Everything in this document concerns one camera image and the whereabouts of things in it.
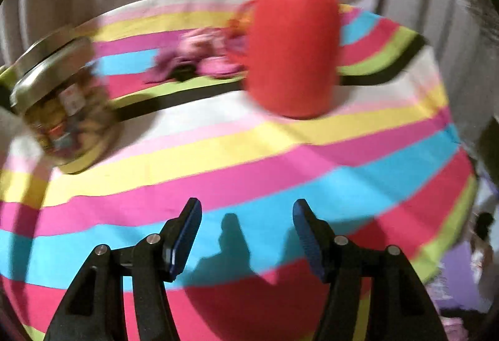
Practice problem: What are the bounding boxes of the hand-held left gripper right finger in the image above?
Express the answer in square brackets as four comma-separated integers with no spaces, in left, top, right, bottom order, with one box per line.
[292,199,449,341]

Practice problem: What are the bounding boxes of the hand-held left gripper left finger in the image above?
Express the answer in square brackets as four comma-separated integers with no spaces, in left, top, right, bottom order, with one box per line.
[45,198,203,341]

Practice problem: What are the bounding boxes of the striped tablecloth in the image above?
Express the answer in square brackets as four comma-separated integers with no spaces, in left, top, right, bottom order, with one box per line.
[0,49,479,341]

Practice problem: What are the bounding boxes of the purple cloth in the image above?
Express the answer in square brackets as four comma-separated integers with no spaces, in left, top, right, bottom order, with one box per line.
[427,240,492,316]

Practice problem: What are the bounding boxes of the glass jar with metal lid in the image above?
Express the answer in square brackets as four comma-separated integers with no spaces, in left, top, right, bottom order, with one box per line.
[8,25,123,175]

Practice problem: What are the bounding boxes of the pink clothes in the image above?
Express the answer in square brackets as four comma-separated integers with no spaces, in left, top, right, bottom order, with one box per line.
[144,27,250,84]

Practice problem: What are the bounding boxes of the red bottle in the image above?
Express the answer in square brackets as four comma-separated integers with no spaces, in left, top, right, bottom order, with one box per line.
[244,0,342,119]

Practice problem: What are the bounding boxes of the striped mat with black border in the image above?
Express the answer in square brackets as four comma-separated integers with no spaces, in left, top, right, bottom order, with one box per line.
[0,0,428,121]

